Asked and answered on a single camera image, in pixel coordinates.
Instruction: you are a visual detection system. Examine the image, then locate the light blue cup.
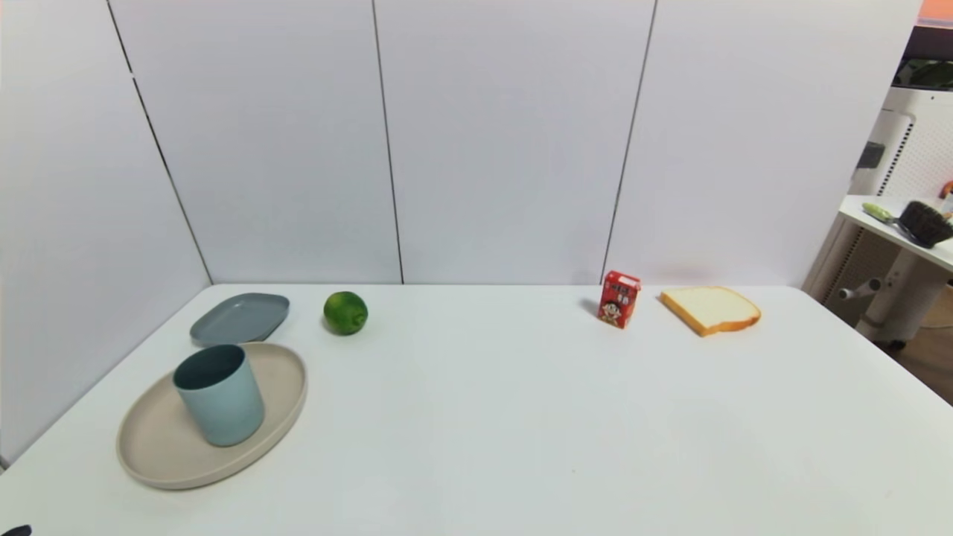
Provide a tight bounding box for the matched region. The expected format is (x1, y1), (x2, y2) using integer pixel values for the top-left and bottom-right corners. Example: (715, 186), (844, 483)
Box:
(172, 343), (267, 448)

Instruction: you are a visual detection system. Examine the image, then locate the grey-blue small plate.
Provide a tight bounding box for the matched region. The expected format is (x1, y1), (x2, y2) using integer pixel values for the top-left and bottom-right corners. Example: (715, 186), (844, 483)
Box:
(189, 293), (291, 349)

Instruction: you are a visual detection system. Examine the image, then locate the beige round plate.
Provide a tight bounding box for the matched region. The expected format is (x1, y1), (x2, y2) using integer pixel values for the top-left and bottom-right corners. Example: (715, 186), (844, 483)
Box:
(115, 342), (309, 491)

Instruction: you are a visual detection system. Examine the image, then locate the green lime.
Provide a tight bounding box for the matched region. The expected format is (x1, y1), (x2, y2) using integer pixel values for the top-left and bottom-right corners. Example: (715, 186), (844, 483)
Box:
(322, 291), (369, 336)

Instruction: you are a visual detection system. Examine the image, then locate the red milk carton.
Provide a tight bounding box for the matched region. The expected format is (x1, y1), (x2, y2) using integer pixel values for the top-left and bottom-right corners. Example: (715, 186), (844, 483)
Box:
(596, 271), (642, 330)

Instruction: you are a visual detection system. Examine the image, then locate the slice of white bread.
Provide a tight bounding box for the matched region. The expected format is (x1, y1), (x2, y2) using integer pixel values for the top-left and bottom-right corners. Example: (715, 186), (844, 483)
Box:
(659, 287), (762, 337)

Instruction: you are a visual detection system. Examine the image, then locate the white side table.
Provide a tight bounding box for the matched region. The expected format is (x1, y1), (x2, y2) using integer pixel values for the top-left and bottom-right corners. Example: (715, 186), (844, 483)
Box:
(838, 194), (953, 345)

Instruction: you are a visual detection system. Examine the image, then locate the black bristle brush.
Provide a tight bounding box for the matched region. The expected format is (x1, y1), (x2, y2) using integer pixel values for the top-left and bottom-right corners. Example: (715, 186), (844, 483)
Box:
(897, 200), (953, 249)

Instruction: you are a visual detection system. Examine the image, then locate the white pegboard panel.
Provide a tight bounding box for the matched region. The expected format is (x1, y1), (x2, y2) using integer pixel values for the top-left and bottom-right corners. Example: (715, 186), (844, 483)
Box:
(803, 86), (953, 302)

